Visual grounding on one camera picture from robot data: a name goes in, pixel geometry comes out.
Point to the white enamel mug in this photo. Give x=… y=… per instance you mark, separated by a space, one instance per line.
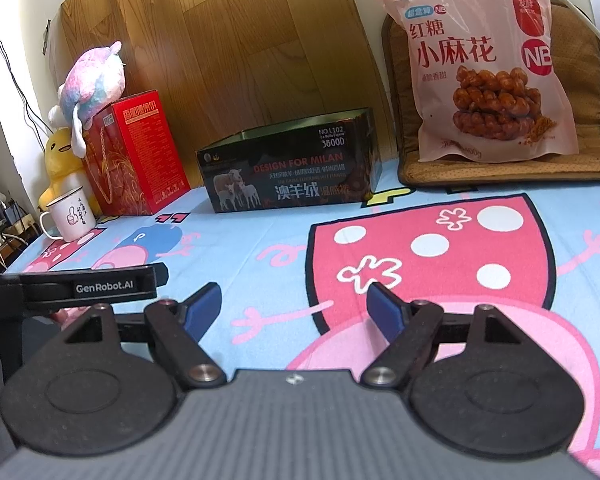
x=70 y=217

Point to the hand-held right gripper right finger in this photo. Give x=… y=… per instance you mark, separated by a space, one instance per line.
x=387 y=310

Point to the cartoon printed bed sheet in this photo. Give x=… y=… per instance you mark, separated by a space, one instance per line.
x=480 y=270

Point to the wooden board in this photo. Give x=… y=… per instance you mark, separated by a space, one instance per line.
x=220 y=50

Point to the pink blue plush toy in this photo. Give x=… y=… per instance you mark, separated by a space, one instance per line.
x=92 y=85

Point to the large pink snack bag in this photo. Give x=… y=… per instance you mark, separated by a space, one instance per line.
x=485 y=60

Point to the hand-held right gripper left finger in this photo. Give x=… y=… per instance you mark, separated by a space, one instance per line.
x=202 y=310

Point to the black printed box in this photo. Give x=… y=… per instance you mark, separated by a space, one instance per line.
x=290 y=170

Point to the red gift box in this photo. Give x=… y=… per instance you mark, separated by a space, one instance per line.
x=140 y=155

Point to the yellow plush duck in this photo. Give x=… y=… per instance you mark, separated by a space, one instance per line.
x=62 y=160

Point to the small grey wall hook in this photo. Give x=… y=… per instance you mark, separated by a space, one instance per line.
x=46 y=37

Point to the brown seat cushion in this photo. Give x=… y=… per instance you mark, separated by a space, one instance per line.
x=595 y=125

